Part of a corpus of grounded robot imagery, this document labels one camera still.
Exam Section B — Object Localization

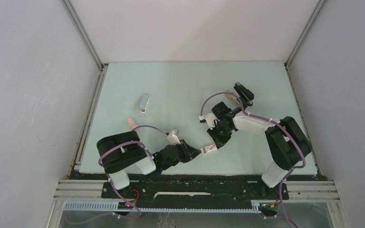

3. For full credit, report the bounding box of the pink mini stapler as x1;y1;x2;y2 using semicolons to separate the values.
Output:
127;118;137;129

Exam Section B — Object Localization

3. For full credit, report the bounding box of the light blue stapler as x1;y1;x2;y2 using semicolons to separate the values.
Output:
138;94;150;114

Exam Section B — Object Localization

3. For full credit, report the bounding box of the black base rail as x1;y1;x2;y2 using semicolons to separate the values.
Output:
119;174;289;209

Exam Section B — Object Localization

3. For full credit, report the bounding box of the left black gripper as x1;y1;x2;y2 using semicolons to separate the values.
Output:
162;138;201;170

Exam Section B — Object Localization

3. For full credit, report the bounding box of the beige and black stapler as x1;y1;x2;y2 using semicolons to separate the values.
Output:
224;90;240;107

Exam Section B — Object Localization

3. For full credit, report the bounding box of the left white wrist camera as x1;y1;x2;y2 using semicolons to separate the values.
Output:
167;128;180;145

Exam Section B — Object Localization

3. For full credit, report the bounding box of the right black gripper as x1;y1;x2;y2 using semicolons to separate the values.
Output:
207;122;233;149

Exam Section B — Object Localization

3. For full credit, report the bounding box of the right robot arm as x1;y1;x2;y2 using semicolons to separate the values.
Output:
199;102;312;199

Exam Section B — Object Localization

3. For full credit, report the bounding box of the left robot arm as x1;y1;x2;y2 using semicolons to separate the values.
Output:
96;129;202;198

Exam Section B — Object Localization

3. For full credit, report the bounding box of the white staple box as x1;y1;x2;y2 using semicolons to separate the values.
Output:
200;144;218;154

